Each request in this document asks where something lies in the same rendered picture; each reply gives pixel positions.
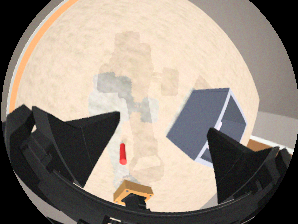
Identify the red peg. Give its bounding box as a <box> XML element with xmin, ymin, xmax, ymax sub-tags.
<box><xmin>120</xmin><ymin>144</ymin><xmax>126</xmax><ymax>165</ymax></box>

